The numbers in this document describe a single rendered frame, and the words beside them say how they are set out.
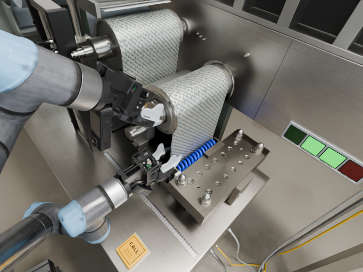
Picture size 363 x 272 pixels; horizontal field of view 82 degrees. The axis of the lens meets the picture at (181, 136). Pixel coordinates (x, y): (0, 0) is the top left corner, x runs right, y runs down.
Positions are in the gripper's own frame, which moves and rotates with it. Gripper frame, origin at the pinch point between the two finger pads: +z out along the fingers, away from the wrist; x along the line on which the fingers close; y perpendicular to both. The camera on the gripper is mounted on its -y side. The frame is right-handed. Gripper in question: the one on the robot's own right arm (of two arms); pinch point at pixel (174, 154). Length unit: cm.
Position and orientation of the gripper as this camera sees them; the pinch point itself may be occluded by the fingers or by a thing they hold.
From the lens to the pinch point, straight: 68.9
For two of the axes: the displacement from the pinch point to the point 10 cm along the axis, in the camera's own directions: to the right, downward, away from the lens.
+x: -6.9, -5.8, 4.3
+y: 1.1, -6.8, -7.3
